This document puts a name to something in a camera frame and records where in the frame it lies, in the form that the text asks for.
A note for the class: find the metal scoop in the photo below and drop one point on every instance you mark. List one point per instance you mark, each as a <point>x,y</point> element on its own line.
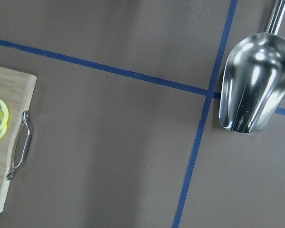
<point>253,83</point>

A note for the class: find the bamboo cutting board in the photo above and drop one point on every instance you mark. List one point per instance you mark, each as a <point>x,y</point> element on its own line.
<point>16,91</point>

